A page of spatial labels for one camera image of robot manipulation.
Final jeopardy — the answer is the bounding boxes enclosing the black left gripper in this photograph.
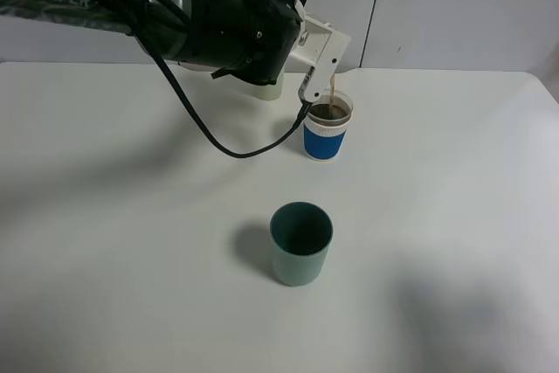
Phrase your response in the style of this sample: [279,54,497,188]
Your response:
[211,0,307,85]

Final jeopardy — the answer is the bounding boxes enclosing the tea bottle with pink label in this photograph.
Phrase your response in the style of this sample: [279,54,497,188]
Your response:
[329,72,336,99]

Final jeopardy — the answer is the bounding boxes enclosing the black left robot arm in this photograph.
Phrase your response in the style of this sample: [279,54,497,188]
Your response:
[1,0,307,86]

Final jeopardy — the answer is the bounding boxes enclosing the light green tall cup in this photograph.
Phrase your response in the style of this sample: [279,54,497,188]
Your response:
[254,71,285,101]

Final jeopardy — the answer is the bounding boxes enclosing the glass cup with blue sleeve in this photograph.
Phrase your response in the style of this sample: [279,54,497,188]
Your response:
[303,90,353,161]

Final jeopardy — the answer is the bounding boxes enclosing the dark green cup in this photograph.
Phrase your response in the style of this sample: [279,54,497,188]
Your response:
[269,202,334,287]

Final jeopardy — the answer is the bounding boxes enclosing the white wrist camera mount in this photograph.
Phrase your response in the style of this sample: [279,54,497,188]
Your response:
[289,0,351,103]

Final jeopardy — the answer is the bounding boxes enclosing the black braided cable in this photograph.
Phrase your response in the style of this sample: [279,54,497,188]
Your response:
[86,0,312,158]

